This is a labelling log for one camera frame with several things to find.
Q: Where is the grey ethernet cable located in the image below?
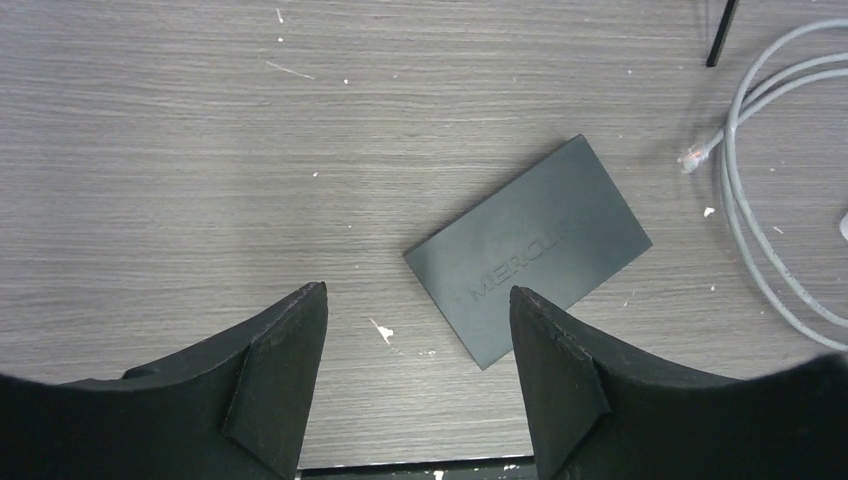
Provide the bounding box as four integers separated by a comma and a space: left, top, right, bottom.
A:
676, 18, 848, 352

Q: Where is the black network switch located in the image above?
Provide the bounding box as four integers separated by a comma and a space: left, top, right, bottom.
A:
404, 135, 652, 370

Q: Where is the black microphone tripod stand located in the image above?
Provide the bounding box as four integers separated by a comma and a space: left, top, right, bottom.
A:
705, 0, 739, 68

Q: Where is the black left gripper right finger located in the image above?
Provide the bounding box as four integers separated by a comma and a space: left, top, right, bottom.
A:
509, 287, 847, 479

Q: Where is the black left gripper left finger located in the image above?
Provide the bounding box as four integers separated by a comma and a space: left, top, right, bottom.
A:
1, 282, 328, 479

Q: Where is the white network switch box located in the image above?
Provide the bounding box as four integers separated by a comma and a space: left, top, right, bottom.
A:
838, 214, 848, 241

